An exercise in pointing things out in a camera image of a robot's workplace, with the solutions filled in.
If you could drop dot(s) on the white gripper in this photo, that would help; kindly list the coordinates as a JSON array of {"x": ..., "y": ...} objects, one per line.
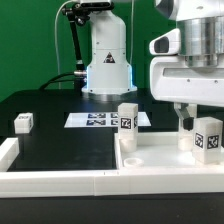
[{"x": 172, "y": 80}]

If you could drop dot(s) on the white square table top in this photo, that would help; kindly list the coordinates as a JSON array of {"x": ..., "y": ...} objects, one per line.
[{"x": 154, "y": 149}]

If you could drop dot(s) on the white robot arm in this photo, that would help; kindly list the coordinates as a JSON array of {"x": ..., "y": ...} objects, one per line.
[{"x": 188, "y": 63}]

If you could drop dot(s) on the white U-shaped obstacle fence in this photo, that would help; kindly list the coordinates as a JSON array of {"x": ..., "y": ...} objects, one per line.
[{"x": 124, "y": 181}]

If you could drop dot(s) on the white marker sheet with tags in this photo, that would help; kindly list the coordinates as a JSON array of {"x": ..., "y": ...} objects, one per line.
[{"x": 100, "y": 119}]

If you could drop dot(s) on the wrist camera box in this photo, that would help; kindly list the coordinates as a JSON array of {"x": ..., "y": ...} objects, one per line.
[{"x": 167, "y": 44}]

